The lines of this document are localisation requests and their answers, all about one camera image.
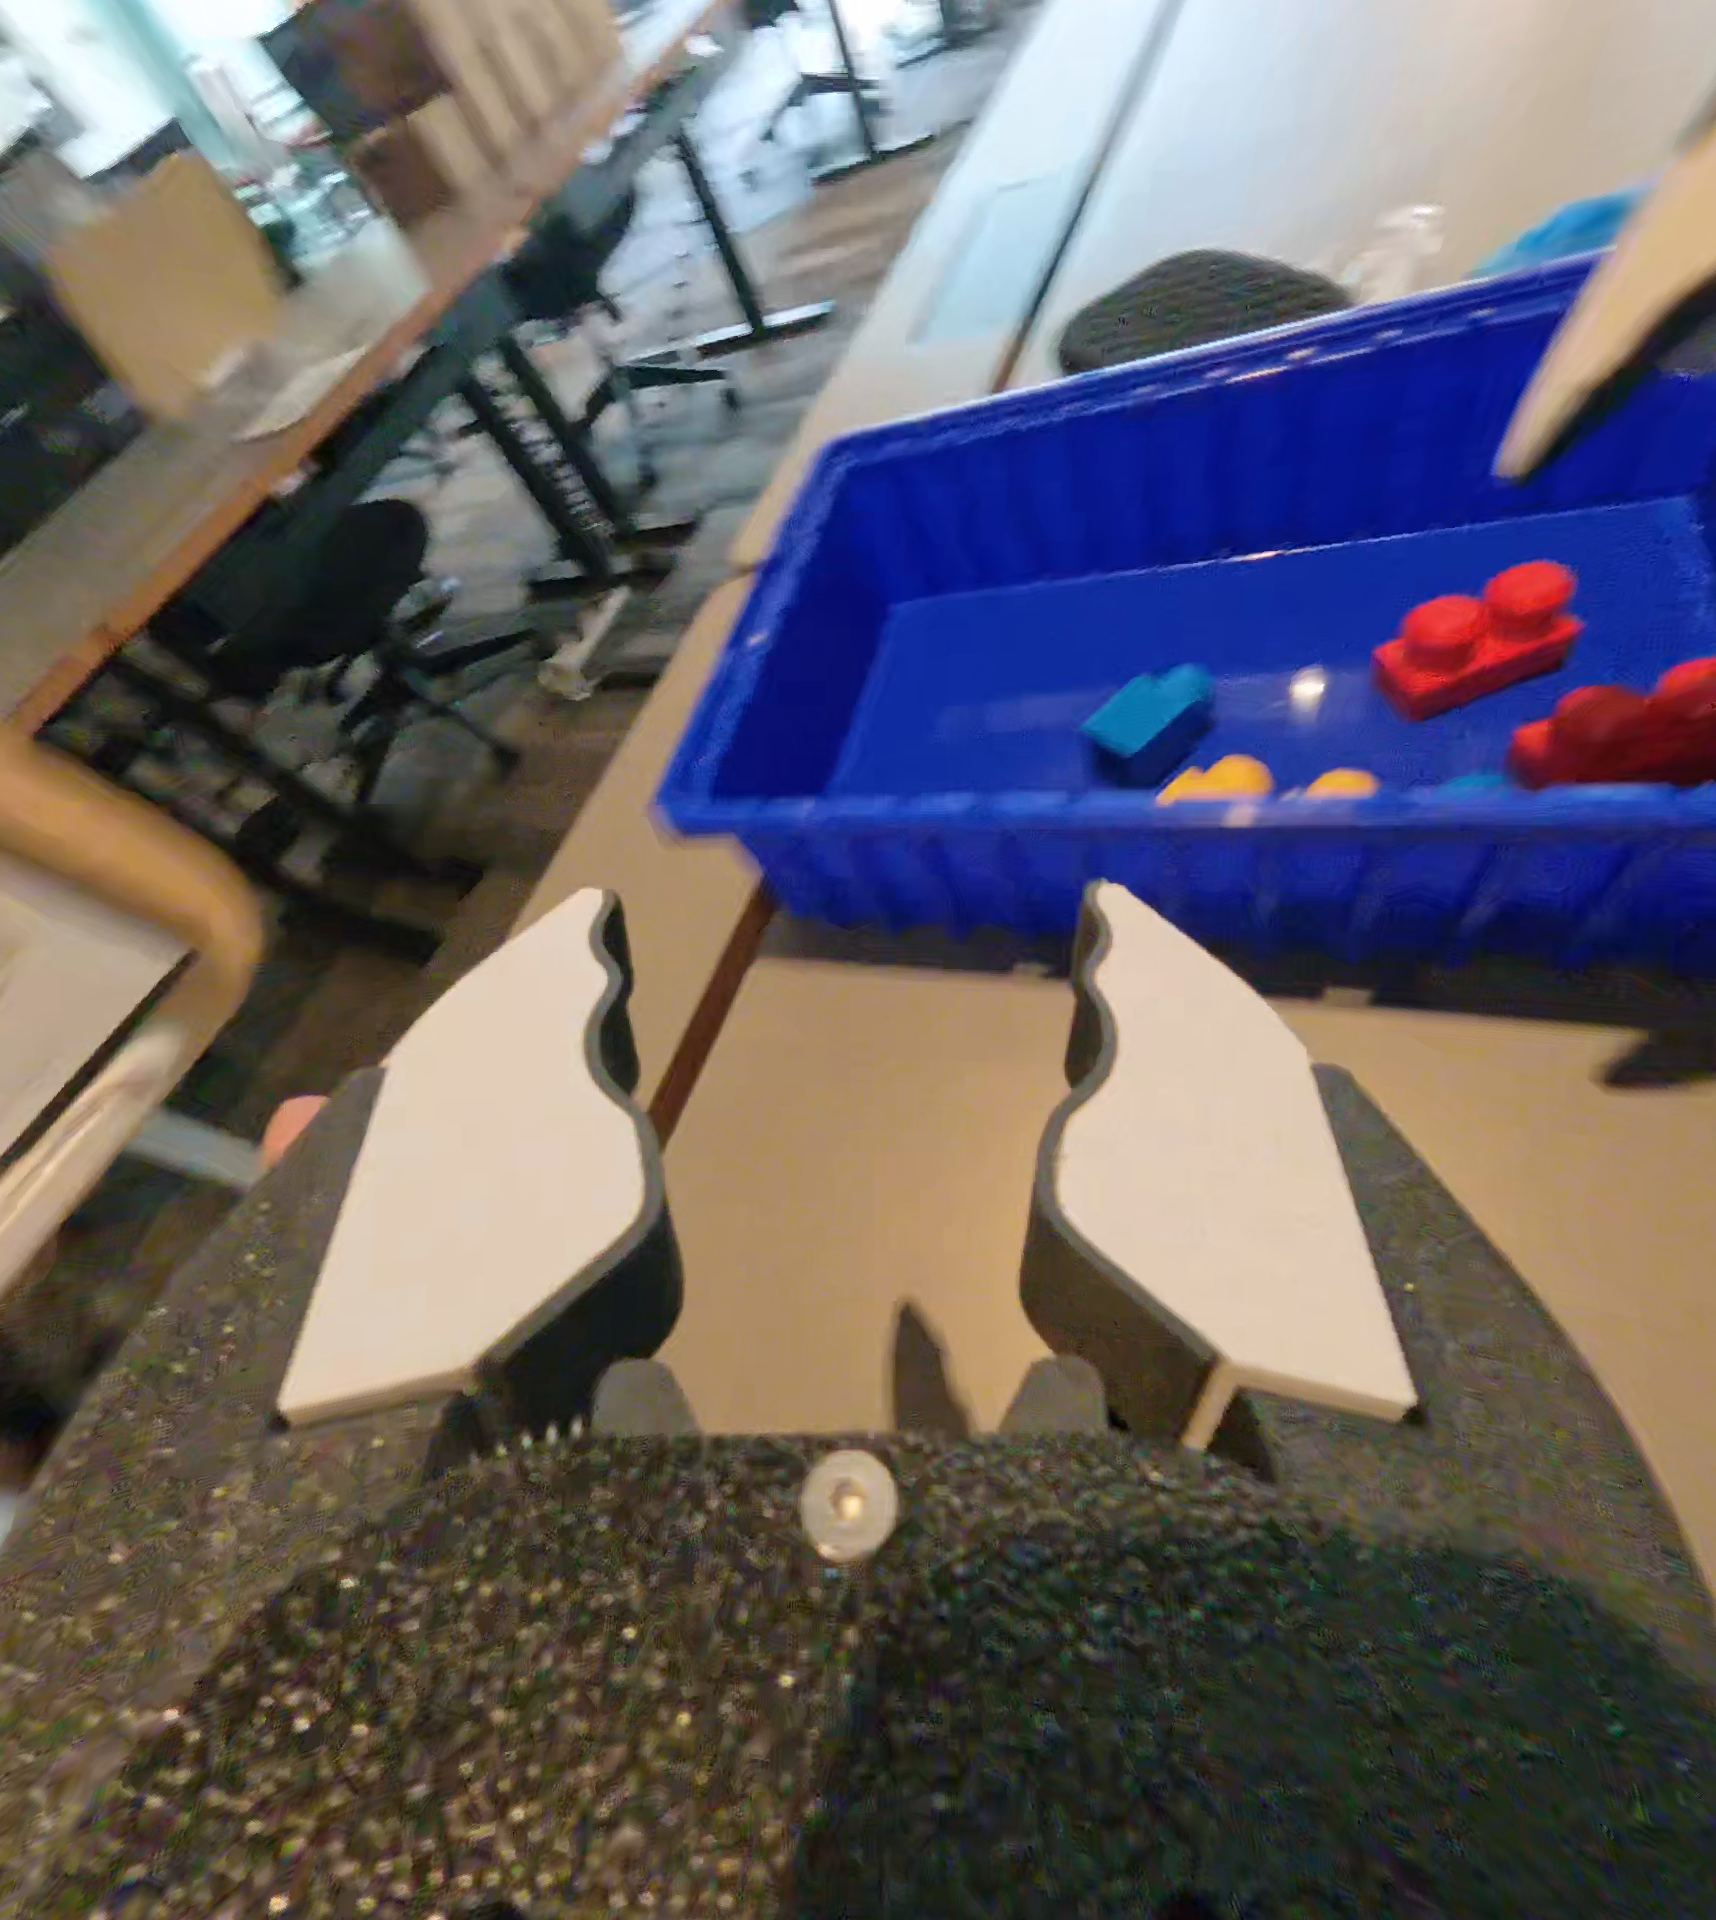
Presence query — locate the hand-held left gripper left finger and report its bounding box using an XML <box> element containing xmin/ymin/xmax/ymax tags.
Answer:
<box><xmin>277</xmin><ymin>885</ymin><xmax>686</xmax><ymax>1429</ymax></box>

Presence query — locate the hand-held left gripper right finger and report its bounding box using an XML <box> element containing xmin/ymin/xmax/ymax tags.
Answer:
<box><xmin>1020</xmin><ymin>878</ymin><xmax>1421</xmax><ymax>1452</ymax></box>

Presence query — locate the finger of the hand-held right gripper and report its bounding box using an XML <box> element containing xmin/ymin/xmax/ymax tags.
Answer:
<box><xmin>1492</xmin><ymin>0</ymin><xmax>1716</xmax><ymax>481</ymax></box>

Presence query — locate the pile of mega blocks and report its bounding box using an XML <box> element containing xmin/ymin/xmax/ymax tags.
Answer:
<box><xmin>1079</xmin><ymin>560</ymin><xmax>1716</xmax><ymax>812</ymax></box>

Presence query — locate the blue plastic bin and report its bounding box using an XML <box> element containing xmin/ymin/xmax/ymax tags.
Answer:
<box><xmin>653</xmin><ymin>247</ymin><xmax>1716</xmax><ymax>976</ymax></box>

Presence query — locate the blue cloth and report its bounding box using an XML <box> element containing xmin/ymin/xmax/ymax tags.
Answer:
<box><xmin>1509</xmin><ymin>189</ymin><xmax>1655</xmax><ymax>272</ymax></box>

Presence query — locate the clear plastic bag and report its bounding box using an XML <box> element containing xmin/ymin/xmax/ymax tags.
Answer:
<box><xmin>1337</xmin><ymin>203</ymin><xmax>1453</xmax><ymax>304</ymax></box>

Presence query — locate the instruction sheet on white stand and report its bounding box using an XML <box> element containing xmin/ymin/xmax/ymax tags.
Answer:
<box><xmin>0</xmin><ymin>676</ymin><xmax>268</xmax><ymax>1413</ymax></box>

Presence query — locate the black mesh office chair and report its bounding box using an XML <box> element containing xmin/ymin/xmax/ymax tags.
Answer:
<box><xmin>1057</xmin><ymin>250</ymin><xmax>1356</xmax><ymax>379</ymax></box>

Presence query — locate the long wooden desk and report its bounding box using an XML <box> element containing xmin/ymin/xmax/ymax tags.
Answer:
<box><xmin>0</xmin><ymin>0</ymin><xmax>838</xmax><ymax>738</ymax></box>

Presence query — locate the single cardboard box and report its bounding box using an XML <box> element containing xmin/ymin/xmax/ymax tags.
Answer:
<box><xmin>40</xmin><ymin>150</ymin><xmax>291</xmax><ymax>423</ymax></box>

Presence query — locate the row of cardboard boxes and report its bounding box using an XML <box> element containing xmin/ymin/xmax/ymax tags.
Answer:
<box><xmin>348</xmin><ymin>0</ymin><xmax>637</xmax><ymax>227</ymax></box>

